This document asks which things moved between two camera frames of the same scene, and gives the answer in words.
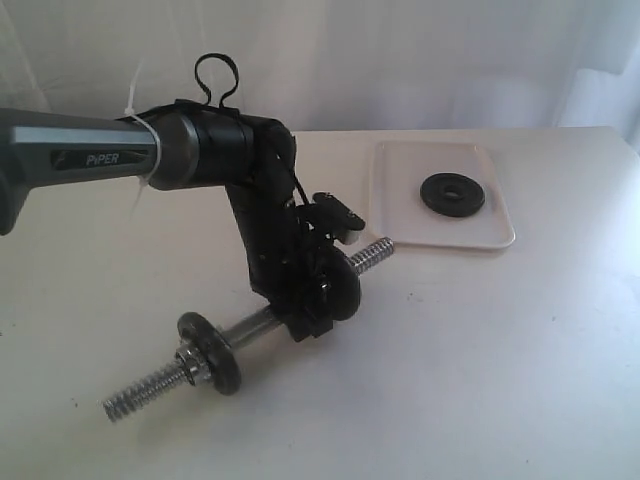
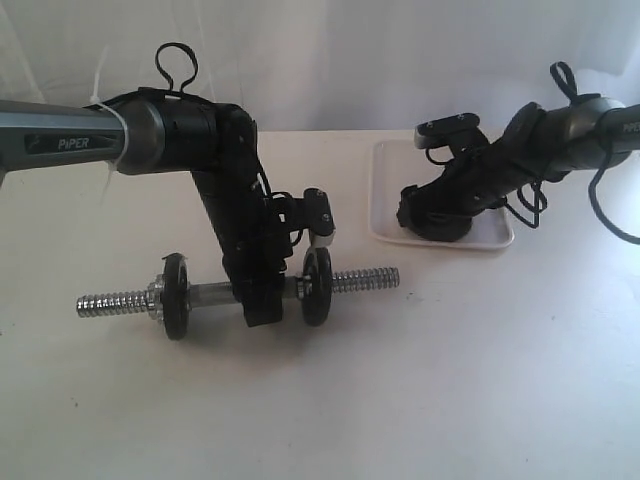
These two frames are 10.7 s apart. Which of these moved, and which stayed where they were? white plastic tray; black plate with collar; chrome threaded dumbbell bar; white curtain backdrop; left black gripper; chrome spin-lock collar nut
Moved: left black gripper; black plate with collar; chrome threaded dumbbell bar; chrome spin-lock collar nut
Stayed: white plastic tray; white curtain backdrop
